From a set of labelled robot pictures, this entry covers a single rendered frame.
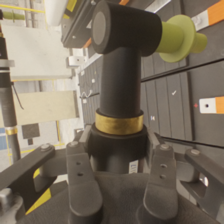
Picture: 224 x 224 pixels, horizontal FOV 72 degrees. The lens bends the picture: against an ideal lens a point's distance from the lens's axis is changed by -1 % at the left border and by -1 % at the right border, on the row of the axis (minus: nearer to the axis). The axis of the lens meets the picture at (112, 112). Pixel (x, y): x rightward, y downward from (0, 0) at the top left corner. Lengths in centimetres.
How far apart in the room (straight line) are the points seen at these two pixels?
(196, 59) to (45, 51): 446
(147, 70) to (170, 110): 12
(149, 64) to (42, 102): 416
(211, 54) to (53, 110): 431
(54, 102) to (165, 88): 422
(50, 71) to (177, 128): 430
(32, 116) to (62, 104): 82
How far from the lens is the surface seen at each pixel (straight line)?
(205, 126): 33
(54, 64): 459
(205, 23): 33
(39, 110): 445
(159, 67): 38
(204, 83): 32
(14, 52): 462
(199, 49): 18
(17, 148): 73
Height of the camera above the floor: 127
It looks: 28 degrees down
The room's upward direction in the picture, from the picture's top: 97 degrees counter-clockwise
